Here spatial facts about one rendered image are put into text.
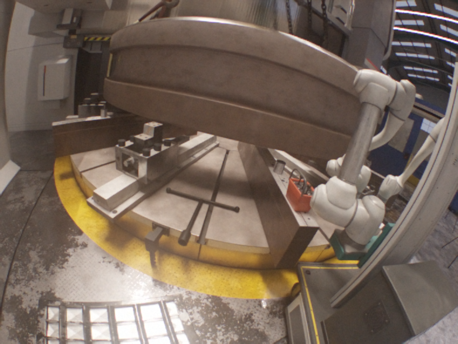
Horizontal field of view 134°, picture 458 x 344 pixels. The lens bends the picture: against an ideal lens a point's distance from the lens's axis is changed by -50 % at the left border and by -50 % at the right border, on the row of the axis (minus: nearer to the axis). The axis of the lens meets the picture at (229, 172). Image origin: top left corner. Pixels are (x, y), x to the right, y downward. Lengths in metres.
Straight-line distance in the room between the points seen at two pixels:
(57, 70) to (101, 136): 2.10
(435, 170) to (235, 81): 1.43
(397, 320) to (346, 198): 0.57
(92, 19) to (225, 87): 2.52
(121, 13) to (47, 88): 1.96
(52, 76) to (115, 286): 3.65
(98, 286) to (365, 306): 1.53
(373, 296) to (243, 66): 1.66
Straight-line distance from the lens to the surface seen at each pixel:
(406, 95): 1.03
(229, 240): 1.37
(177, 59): 1.80
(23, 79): 5.03
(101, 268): 1.58
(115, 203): 1.44
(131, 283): 1.48
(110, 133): 2.53
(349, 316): 1.06
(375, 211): 0.97
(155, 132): 1.62
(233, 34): 1.53
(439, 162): 0.94
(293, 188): 1.18
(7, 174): 3.09
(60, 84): 4.15
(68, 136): 2.42
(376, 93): 0.96
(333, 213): 0.93
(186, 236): 1.27
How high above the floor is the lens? 1.28
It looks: 26 degrees down
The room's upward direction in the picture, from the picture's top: 14 degrees clockwise
